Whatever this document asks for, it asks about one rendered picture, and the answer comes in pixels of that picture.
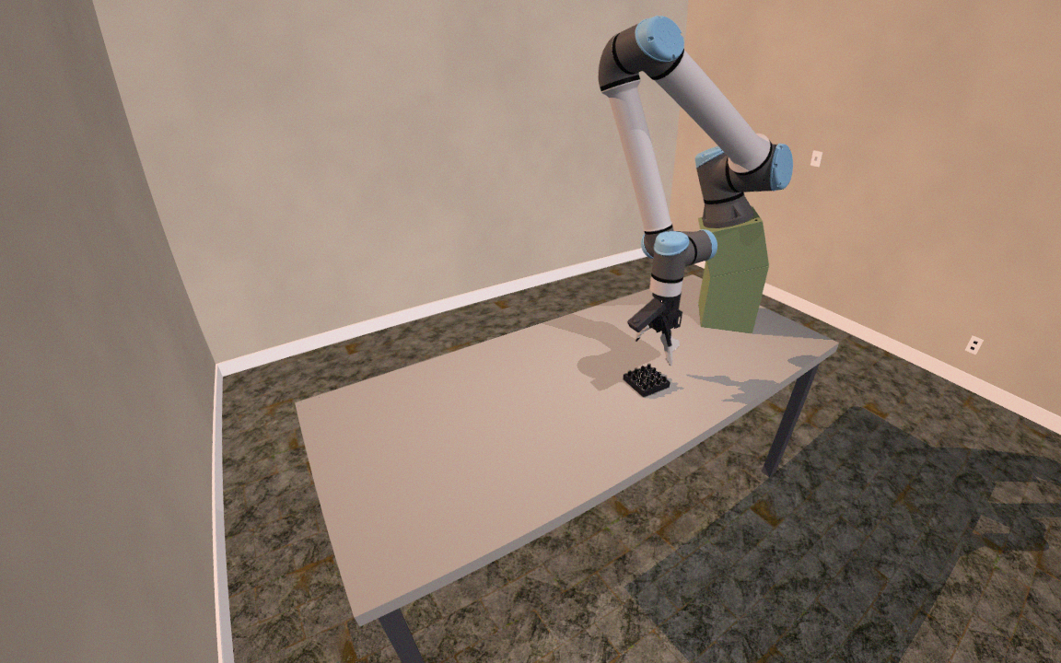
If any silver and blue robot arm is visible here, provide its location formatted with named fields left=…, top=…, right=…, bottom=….
left=599, top=16, right=793, bottom=297

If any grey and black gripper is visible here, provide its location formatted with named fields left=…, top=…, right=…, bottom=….
left=634, top=292, right=682, bottom=366

